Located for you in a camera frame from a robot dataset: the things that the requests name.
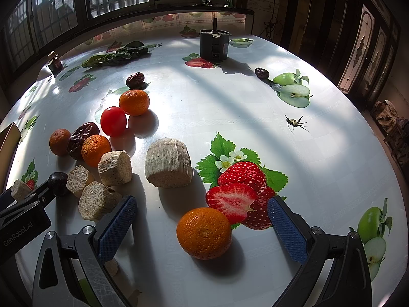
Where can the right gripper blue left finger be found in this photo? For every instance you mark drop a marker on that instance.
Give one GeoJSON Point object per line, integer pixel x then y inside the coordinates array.
{"type": "Point", "coordinates": [55, 282]}

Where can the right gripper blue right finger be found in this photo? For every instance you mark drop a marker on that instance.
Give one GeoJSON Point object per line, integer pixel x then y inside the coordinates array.
{"type": "Point", "coordinates": [348, 282]}

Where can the small sugarcane chunk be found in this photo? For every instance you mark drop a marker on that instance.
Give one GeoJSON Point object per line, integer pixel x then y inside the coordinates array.
{"type": "Point", "coordinates": [20, 190]}

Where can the small orange tangerine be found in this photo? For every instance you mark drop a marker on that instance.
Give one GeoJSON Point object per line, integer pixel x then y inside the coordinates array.
{"type": "Point", "coordinates": [94, 147]}

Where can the sugarcane chunk left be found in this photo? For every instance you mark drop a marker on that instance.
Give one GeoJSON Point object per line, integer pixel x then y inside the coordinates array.
{"type": "Point", "coordinates": [78, 178]}

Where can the sugarcane chunk lower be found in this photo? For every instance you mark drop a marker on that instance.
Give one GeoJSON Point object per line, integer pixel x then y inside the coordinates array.
{"type": "Point", "coordinates": [97, 200]}

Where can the dark orange tangerine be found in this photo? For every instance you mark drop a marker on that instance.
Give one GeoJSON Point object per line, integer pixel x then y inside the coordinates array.
{"type": "Point", "coordinates": [58, 142]}

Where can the wrinkled red date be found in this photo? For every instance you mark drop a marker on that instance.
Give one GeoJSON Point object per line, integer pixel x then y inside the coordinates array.
{"type": "Point", "coordinates": [77, 138]}

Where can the sugarcane chunk upper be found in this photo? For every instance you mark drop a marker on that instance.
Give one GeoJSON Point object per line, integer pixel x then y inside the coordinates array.
{"type": "Point", "coordinates": [115, 168]}

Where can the red cherry tomato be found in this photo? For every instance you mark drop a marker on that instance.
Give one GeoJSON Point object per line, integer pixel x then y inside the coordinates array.
{"type": "Point", "coordinates": [113, 121]}

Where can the large orange tangerine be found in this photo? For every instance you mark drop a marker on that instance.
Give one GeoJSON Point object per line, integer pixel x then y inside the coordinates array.
{"type": "Point", "coordinates": [204, 233]}

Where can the large sugarcane chunk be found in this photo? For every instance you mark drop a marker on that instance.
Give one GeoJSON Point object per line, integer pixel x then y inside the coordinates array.
{"type": "Point", "coordinates": [168, 164]}

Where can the fruit stem calyx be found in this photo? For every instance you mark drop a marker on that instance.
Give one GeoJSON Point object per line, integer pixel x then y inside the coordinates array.
{"type": "Point", "coordinates": [295, 123]}

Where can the small dark bottle with cork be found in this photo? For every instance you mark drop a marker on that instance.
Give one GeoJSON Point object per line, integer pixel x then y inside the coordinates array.
{"type": "Point", "coordinates": [54, 63]}

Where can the orange tangerine upper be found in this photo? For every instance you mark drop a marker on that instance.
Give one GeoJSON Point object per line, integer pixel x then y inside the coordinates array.
{"type": "Point", "coordinates": [134, 102]}

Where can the dark red date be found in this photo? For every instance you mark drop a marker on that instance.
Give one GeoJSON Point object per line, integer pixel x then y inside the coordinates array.
{"type": "Point", "coordinates": [135, 81]}

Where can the fruit print tablecloth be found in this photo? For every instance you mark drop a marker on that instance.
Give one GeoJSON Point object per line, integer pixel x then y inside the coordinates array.
{"type": "Point", "coordinates": [331, 175]}

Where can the green leafy vegetable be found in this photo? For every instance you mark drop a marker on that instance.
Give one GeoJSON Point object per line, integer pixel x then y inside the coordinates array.
{"type": "Point", "coordinates": [131, 51]}

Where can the dark date near apple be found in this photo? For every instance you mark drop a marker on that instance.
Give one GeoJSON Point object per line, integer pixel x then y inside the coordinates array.
{"type": "Point", "coordinates": [262, 73]}

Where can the wooden door with glass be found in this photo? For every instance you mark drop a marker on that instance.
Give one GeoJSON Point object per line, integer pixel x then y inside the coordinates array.
{"type": "Point", "coordinates": [376, 35]}

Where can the window with metal bars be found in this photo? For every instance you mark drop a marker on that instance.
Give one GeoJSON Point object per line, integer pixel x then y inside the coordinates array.
{"type": "Point", "coordinates": [31, 28]}

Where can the black plant pot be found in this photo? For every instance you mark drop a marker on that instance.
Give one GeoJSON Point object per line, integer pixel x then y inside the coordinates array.
{"type": "Point", "coordinates": [214, 43]}

